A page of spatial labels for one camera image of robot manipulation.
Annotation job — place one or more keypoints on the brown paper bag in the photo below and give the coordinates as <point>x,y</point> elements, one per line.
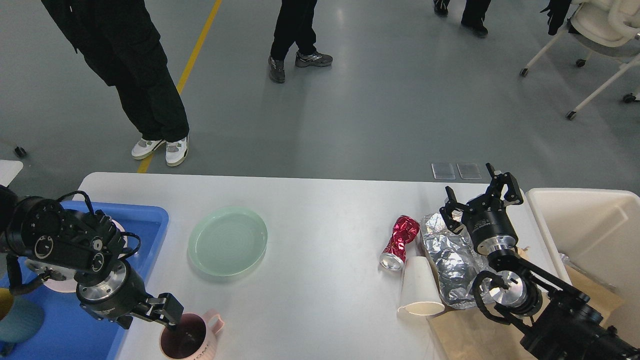
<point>468,335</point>

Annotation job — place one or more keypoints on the black garment on chair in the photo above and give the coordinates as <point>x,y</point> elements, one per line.
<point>556,10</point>

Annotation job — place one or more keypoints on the clear floor plate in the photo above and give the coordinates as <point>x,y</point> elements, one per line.
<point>469,170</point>
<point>443,171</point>

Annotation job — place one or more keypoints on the blue plastic tray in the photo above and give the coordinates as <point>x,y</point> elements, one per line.
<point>68,332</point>

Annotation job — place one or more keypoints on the pink plate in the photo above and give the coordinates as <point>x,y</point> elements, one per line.
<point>69,285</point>

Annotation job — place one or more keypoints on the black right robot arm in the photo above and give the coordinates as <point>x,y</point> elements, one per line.
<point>555,318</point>

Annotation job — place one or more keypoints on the person in striped trousers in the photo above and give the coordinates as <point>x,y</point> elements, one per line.
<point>473,16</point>

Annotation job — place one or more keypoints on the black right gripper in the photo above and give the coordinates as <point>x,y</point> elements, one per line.
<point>486,220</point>

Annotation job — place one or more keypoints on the crumpled aluminium foil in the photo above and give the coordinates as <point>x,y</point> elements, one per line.
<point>456,263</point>

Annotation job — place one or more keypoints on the pink HOME mug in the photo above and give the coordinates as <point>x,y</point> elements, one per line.
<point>194,338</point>

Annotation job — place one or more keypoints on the white side table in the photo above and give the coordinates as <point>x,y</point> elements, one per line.
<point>9,170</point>

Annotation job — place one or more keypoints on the person in dark sneakers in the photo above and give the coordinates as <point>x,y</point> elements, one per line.
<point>294,25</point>

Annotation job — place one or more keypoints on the clear floor plate left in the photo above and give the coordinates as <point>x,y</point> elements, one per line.
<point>443,171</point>

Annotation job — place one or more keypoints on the crushed red can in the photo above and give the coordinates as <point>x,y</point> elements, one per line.
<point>404,231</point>

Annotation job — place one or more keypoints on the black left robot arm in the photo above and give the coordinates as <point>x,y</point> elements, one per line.
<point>39,234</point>

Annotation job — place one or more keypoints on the mint green plate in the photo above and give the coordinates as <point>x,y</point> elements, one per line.
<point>228,242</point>

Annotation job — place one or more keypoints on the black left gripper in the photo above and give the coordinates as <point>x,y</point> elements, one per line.
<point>122,295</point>

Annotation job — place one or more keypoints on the chair caster at left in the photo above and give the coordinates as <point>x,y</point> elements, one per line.
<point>19,152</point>

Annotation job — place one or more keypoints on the beige plastic bin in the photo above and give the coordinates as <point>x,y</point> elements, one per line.
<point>599,231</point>

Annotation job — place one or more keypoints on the person in white sneakers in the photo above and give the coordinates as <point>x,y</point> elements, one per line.
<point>120,43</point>

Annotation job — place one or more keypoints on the white paper cup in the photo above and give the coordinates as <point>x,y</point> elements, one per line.
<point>419,294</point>

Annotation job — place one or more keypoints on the white office chair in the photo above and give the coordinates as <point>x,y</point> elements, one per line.
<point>603,27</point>

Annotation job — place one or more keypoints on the teal mug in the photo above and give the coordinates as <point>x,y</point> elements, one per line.
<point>20,320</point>

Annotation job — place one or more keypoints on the clear floor plate right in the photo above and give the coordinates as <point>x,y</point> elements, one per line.
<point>469,170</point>

